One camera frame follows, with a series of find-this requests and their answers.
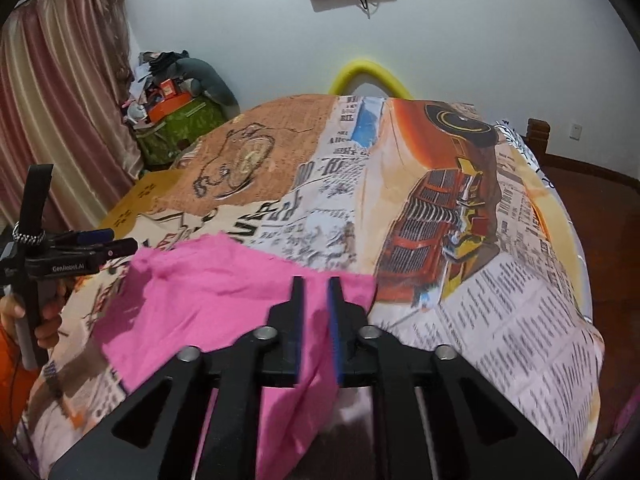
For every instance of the white wall socket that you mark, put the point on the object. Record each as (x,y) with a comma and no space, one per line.
(576,131)

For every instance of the pink striped curtain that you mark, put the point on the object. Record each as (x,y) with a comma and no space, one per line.
(60,110)

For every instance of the pink button shirt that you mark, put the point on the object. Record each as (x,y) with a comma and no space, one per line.
(210,290)

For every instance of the yellow foam tube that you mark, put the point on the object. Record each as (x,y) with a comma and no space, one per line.
(370,72)

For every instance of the pile of clothes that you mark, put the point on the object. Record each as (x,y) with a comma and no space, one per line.
(150,70)

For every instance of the flat orange box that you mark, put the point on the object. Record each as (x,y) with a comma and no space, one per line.
(170,106)

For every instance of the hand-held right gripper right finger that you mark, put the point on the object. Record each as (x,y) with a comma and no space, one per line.
(335,325)

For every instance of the printed bedsheet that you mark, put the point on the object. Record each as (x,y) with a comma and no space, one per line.
(450,210)

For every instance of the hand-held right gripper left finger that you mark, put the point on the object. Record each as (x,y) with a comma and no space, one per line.
(295,320)

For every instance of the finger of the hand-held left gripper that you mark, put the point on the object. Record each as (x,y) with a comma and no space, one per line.
(117,249)
(85,236)

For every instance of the small orange box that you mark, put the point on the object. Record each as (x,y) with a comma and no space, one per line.
(169,89)

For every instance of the wooden bed post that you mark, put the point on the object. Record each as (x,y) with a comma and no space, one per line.
(537,135)

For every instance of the green patterned storage box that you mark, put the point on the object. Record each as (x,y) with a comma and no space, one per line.
(185,130)

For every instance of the person's left hand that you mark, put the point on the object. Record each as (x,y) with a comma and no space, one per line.
(50,320)

